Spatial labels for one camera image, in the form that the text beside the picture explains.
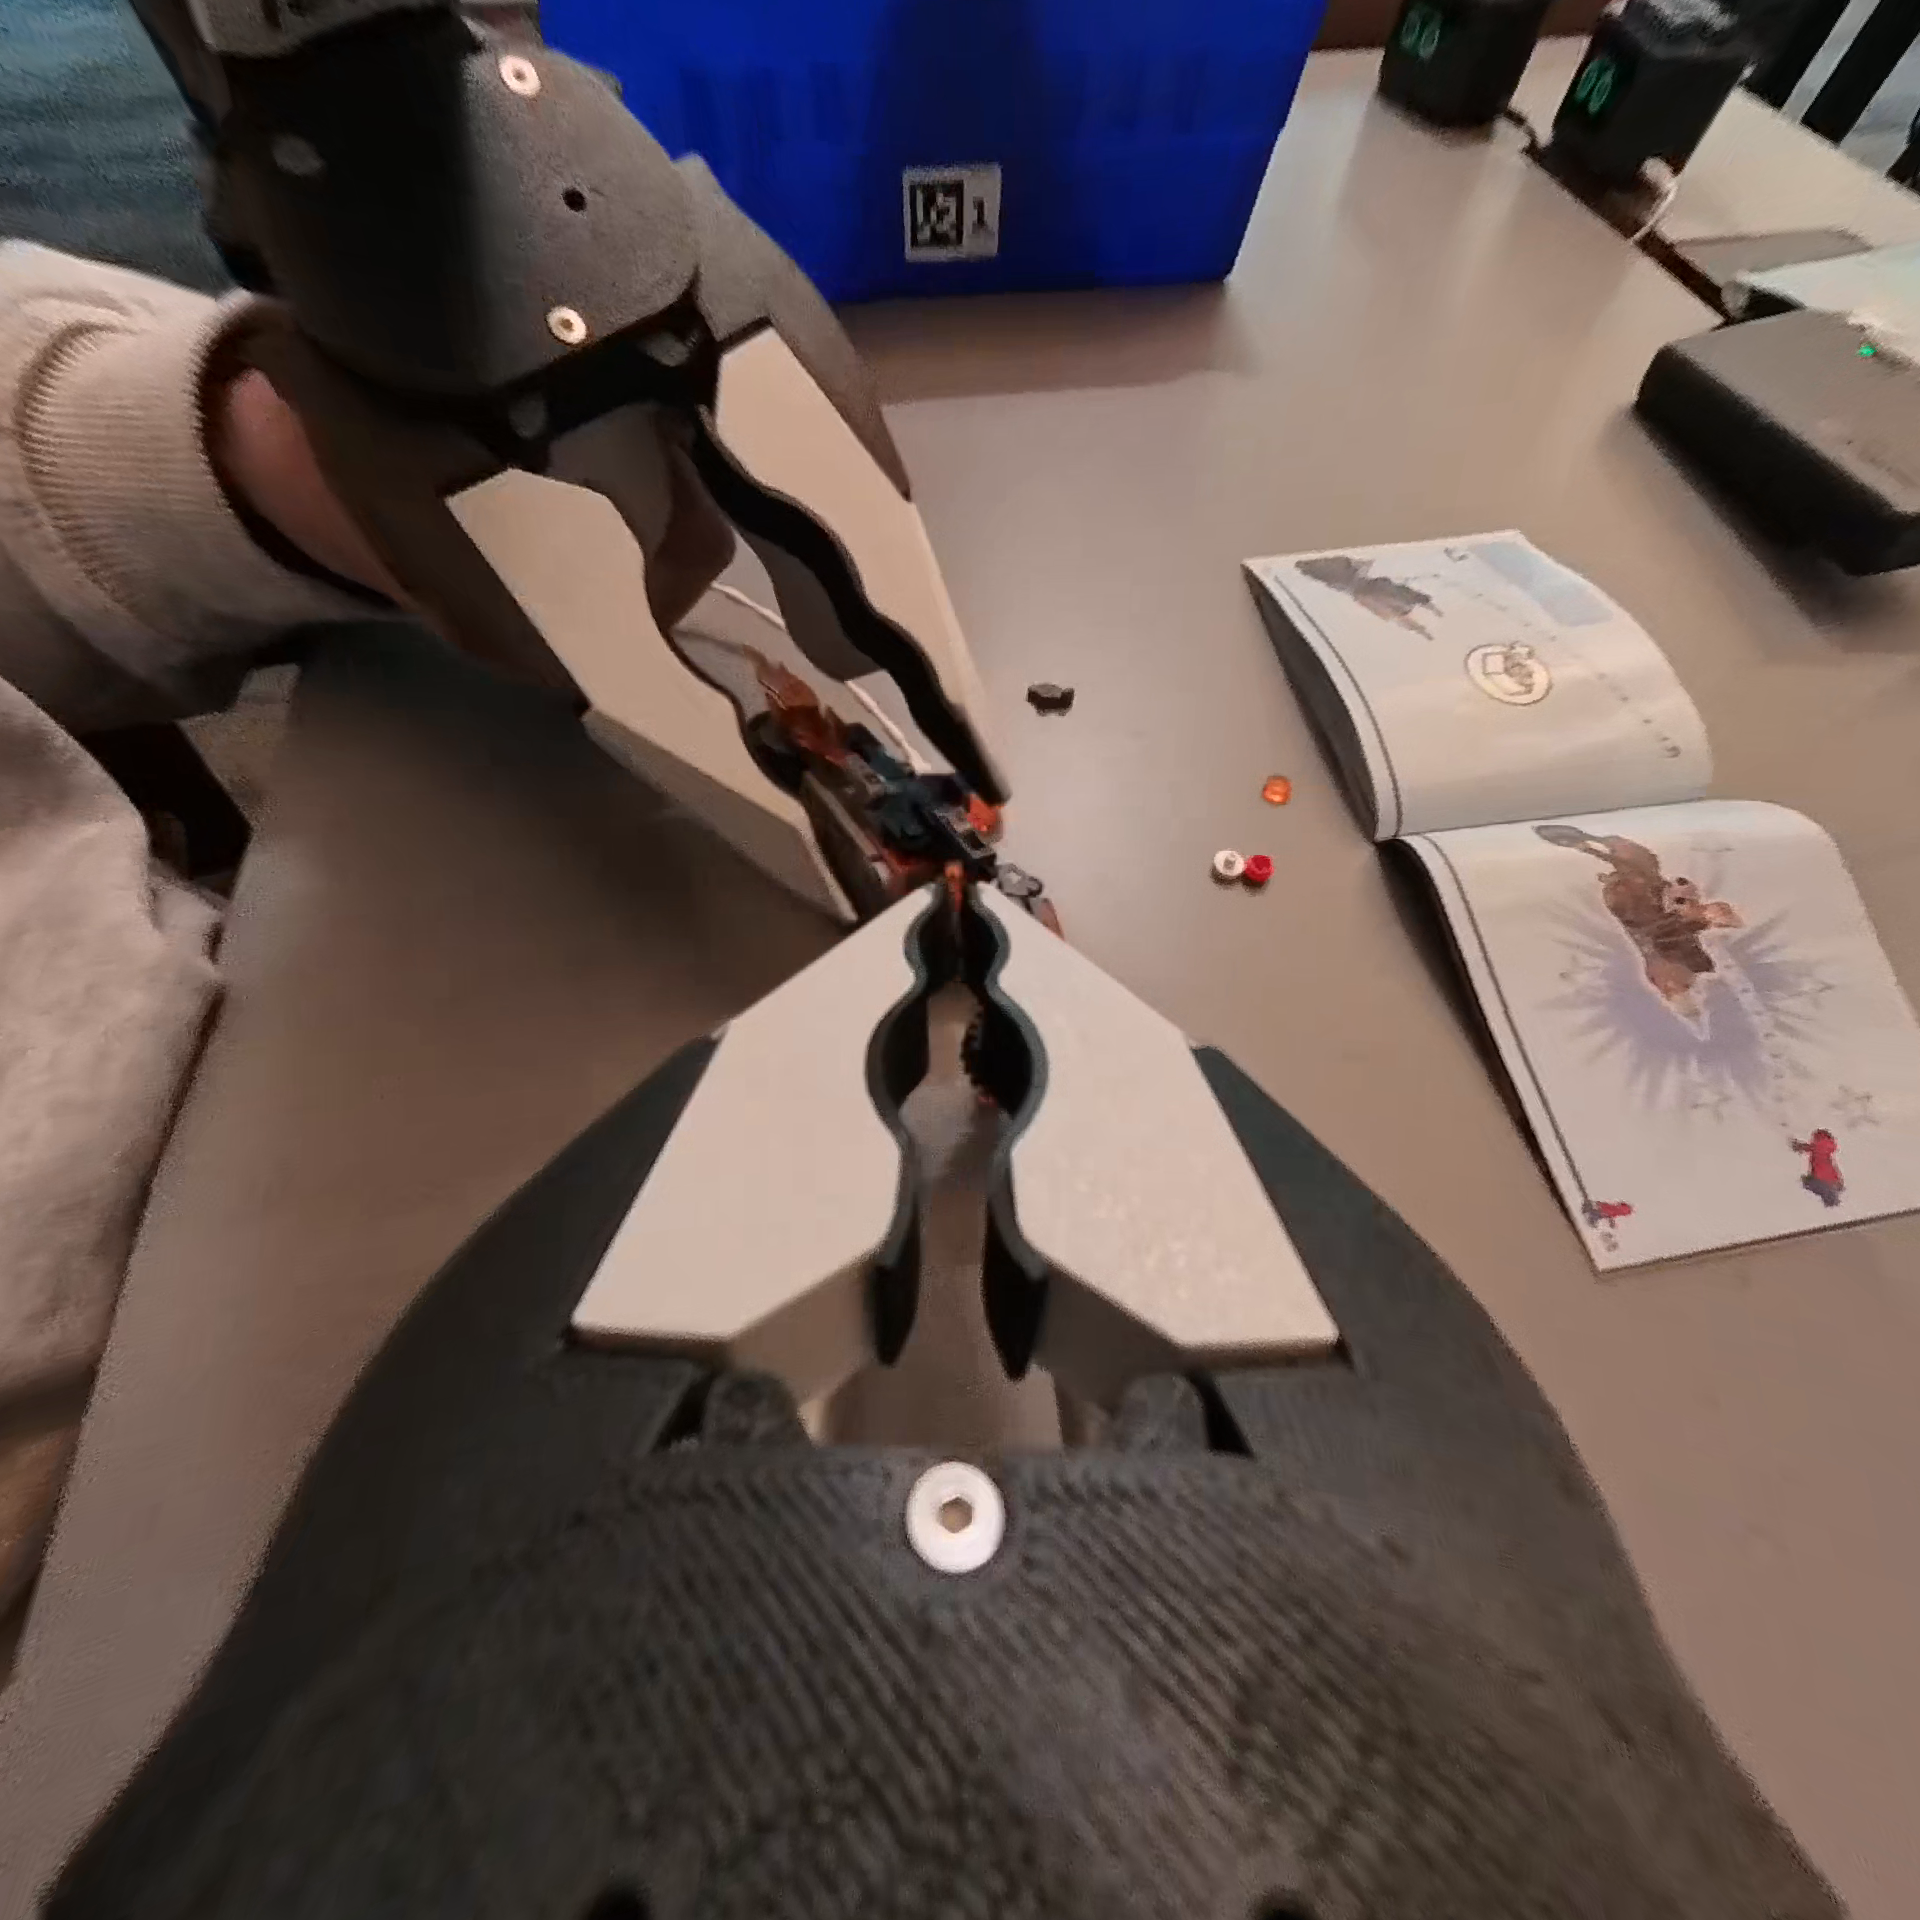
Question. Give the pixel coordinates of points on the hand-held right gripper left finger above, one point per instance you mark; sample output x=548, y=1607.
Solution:
x=751, y=1185

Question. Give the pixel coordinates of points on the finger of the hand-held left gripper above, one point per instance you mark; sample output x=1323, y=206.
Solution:
x=839, y=494
x=661, y=750

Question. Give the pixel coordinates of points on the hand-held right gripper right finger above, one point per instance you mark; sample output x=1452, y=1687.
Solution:
x=1171, y=1201

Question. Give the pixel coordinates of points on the lego motorcycle model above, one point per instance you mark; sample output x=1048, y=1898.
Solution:
x=902, y=819

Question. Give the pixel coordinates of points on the person's left forearm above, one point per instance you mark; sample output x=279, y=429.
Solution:
x=106, y=482

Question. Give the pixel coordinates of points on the lego instruction booklet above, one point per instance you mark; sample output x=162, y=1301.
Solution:
x=1576, y=706

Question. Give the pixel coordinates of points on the person's left hand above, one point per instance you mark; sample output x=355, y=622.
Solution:
x=285, y=466

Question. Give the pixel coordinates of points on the blue plastic bin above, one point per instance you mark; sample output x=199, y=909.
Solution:
x=1051, y=121

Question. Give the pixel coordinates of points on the black charger green display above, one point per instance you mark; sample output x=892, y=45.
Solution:
x=1643, y=84
x=1463, y=53

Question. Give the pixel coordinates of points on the black box device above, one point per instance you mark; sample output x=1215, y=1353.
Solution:
x=1787, y=429

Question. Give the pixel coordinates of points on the silver flat device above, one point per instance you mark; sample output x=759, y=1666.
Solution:
x=1839, y=285

